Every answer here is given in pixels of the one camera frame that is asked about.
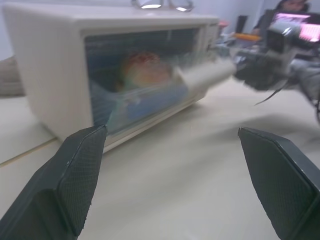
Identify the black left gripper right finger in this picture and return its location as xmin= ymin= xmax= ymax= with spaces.
xmin=237 ymin=126 xmax=320 ymax=240

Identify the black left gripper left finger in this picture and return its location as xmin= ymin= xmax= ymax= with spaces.
xmin=0 ymin=124 xmax=109 ymax=240

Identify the cream oven door handle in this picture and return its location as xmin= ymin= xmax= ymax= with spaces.
xmin=174 ymin=60 xmax=237 ymax=95

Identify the cream toaster oven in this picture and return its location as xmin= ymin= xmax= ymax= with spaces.
xmin=2 ymin=4 xmax=221 ymax=154

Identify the orange object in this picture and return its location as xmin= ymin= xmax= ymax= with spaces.
xmin=233 ymin=33 xmax=261 ymax=42

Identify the black upright object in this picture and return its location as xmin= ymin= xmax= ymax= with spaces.
xmin=236 ymin=14 xmax=249 ymax=34

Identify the monitor with pink screen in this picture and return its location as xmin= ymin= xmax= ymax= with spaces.
xmin=273 ymin=11 xmax=320 ymax=43

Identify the person in dark clothes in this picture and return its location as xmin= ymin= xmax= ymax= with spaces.
xmin=251 ymin=0 xmax=312 ymax=36

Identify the clear glass object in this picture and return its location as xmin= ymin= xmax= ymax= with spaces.
xmin=131 ymin=0 xmax=165 ymax=10
xmin=167 ymin=0 xmax=195 ymax=13

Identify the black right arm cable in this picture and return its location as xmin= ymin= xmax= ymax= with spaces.
xmin=254 ymin=83 xmax=287 ymax=106

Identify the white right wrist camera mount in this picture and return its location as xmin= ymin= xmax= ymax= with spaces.
xmin=264 ymin=21 xmax=301 ymax=76

